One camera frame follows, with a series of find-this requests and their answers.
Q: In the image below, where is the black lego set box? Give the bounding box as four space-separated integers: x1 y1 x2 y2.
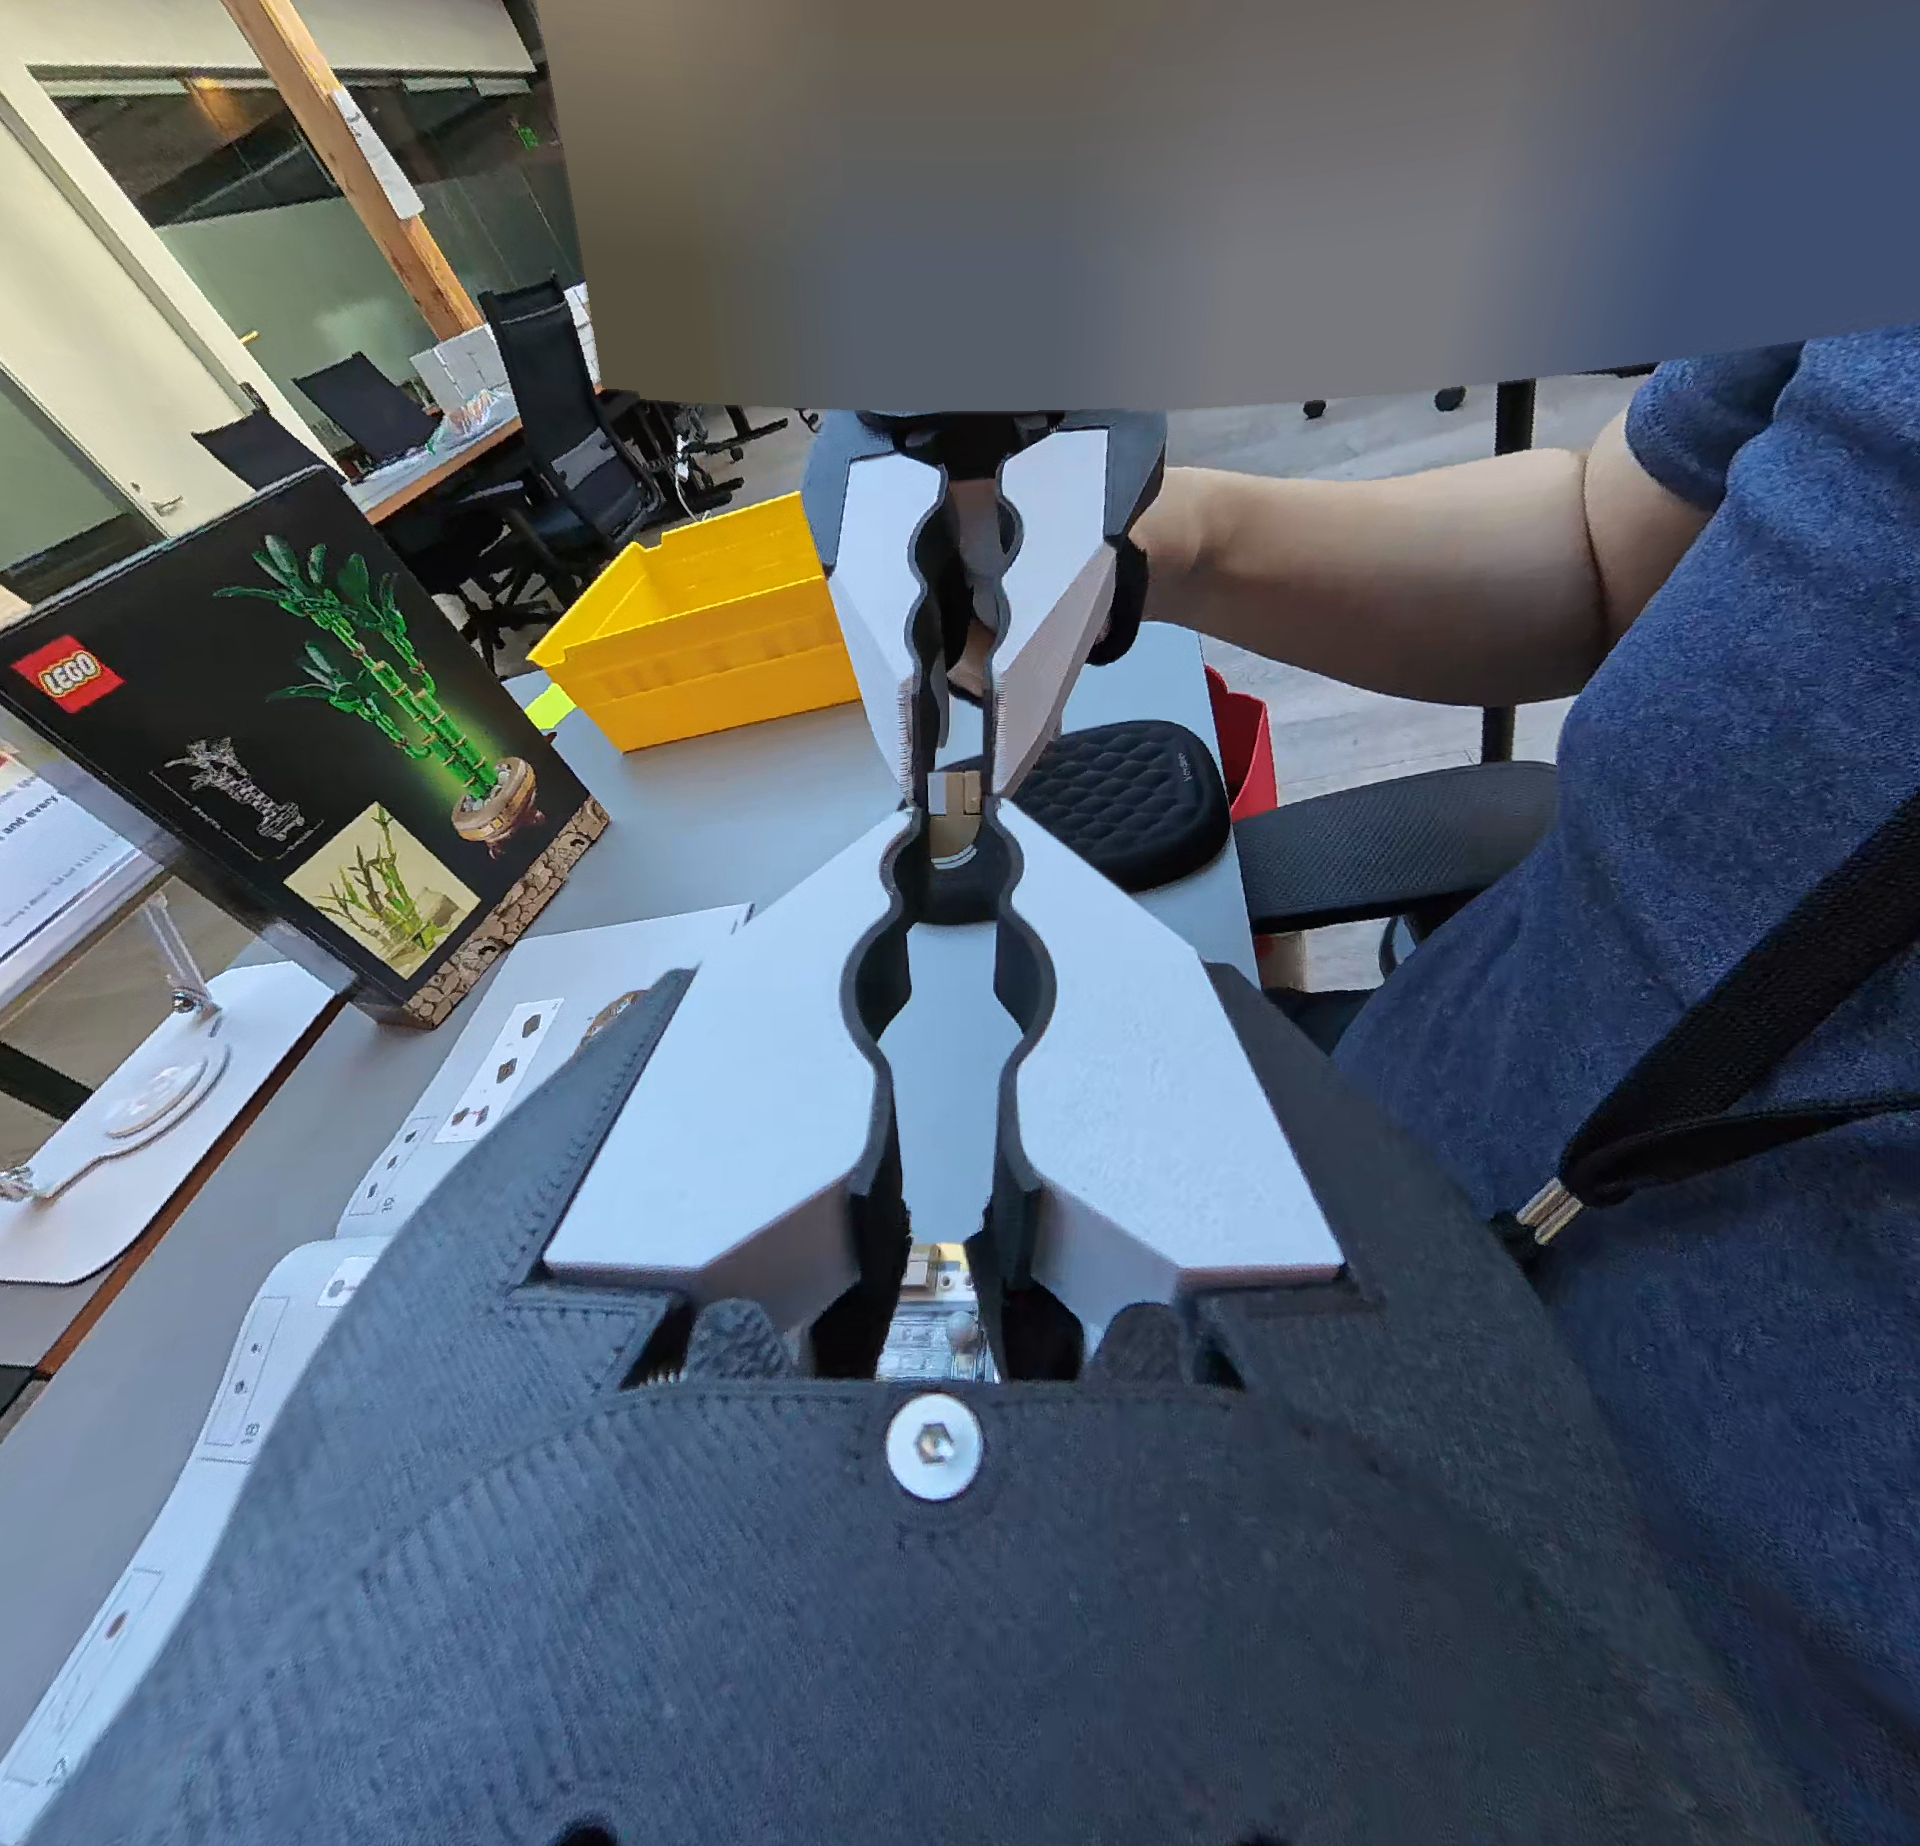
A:
0 464 612 1032

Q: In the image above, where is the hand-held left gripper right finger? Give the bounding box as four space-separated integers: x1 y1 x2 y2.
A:
982 801 1344 1371

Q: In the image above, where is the black strap with metal tips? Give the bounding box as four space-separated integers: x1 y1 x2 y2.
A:
1491 790 1920 1266

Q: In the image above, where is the black mesh office chair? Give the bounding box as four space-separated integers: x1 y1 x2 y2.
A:
292 352 440 462
477 274 668 567
191 408 325 494

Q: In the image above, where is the yellow plastic bin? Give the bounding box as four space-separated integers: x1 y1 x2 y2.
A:
527 492 866 756

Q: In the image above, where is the red container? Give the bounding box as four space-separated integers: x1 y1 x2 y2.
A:
1205 665 1278 824

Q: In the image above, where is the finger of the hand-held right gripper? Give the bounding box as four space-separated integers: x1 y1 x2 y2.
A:
829 460 955 806
982 433 1120 802

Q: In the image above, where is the stack of white boxes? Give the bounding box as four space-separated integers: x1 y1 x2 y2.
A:
410 320 511 413

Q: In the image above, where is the black table leg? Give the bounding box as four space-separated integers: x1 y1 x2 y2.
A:
1476 376 1547 763

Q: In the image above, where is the white mat with stand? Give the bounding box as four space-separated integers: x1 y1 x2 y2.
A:
0 885 347 1289

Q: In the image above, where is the white printed sign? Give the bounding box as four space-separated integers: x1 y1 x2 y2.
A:
0 745 168 1008

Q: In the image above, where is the person's right forearm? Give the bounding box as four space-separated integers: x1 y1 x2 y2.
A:
1132 409 1652 712

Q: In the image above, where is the wooden ceiling beam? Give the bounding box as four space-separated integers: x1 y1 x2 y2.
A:
171 0 485 344

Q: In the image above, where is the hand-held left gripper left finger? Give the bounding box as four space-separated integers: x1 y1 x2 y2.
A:
542 811 920 1369

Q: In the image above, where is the wooden office table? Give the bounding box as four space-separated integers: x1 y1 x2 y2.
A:
343 409 530 525

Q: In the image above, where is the black chair armrest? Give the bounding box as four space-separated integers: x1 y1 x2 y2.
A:
1235 760 1562 937

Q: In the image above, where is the black quilted wrist rest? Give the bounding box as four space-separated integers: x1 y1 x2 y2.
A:
944 719 1233 897

